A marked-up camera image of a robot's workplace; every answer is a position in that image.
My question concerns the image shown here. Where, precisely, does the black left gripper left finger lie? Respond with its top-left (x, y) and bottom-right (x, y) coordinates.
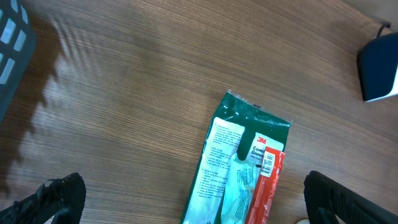
top-left (1, 172), bottom-right (86, 224)

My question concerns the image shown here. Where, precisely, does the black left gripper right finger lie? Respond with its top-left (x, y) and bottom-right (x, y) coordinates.
top-left (303, 170), bottom-right (397, 224)

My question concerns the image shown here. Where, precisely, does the red sachet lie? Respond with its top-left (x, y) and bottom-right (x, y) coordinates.
top-left (245, 146), bottom-right (285, 224)

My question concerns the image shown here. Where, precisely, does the light green sachet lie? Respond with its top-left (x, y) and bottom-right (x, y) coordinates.
top-left (221, 154), bottom-right (258, 224)

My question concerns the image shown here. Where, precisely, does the green glove package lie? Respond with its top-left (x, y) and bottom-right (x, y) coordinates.
top-left (181, 91), bottom-right (291, 224)

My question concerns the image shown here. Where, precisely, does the green lid jar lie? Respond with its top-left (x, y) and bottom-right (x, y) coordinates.
top-left (296, 219), bottom-right (310, 224)

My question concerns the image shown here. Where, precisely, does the white barcode scanner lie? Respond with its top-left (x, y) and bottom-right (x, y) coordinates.
top-left (357, 22), bottom-right (397, 102)

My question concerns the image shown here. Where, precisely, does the grey plastic basket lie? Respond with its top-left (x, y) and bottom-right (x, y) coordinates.
top-left (1, 0), bottom-right (36, 118)

